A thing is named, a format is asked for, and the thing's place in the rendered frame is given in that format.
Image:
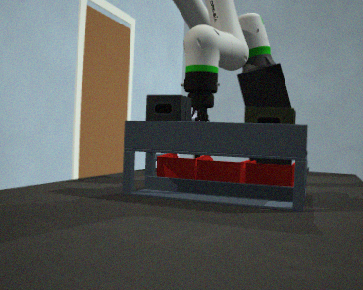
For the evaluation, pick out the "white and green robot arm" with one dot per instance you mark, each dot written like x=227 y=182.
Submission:
x=221 y=42

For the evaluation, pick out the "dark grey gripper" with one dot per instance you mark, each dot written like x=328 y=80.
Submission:
x=200 y=102

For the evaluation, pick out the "dark grey metal shelf rack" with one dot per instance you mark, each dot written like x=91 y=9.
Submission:
x=230 y=139

